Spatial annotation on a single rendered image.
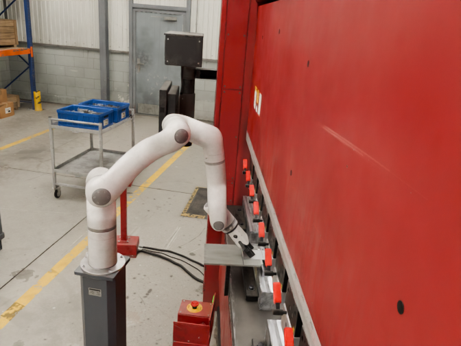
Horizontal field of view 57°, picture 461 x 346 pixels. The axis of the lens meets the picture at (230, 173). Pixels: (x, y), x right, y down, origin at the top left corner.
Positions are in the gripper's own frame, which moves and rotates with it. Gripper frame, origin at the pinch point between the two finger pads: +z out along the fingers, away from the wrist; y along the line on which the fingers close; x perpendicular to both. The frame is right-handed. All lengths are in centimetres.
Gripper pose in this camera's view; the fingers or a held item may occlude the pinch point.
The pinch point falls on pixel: (250, 250)
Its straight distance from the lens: 204.6
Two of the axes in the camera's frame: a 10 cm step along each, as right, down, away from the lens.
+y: -0.5, -3.4, 9.4
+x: -8.1, 5.7, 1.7
